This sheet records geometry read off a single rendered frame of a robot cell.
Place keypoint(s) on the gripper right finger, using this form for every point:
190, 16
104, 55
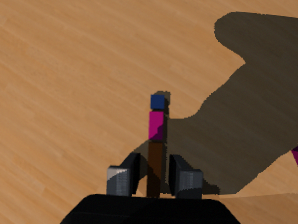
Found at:
184, 182

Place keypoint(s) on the small blue block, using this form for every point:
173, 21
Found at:
157, 102

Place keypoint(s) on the small magenta block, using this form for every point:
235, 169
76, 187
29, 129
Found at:
295, 154
155, 125

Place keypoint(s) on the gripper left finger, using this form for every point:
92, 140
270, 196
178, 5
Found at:
119, 180

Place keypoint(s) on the orange-brown rectangular rod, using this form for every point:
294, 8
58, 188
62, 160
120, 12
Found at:
154, 169

